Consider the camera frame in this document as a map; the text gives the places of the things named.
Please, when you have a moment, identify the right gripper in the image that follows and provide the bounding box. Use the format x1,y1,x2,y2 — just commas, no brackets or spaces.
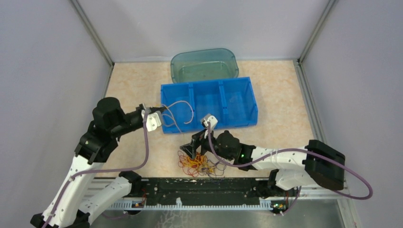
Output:
180,127,234,161

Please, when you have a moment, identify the grey beige cable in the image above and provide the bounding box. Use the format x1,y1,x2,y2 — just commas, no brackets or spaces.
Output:
162,100,195,134

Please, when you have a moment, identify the coloured cable pile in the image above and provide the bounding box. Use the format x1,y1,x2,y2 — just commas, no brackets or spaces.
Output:
177,150,227,178

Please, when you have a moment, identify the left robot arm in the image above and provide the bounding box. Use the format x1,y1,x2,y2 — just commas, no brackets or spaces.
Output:
30,97,166,228

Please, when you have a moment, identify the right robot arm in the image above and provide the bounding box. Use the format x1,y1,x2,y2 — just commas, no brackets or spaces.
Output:
180,130,345,196

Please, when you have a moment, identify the blue three-compartment bin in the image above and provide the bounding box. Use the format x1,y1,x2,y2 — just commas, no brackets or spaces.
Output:
161,77,259,134

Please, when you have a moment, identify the teal translucent plastic tub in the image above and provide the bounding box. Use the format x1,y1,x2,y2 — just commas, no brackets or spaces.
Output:
170,48,239,83

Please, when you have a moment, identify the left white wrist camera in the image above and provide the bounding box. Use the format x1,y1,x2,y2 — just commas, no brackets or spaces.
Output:
146,111,164,132

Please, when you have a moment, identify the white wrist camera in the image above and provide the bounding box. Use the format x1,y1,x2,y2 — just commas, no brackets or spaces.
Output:
201,114,218,131
146,111,164,132

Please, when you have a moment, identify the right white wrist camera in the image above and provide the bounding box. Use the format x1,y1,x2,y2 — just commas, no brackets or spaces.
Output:
201,114,218,131

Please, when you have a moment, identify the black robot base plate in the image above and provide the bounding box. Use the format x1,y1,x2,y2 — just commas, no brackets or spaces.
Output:
112,177,300,208

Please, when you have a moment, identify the white slotted cable duct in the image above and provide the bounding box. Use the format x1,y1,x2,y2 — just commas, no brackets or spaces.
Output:
106,200,273,211

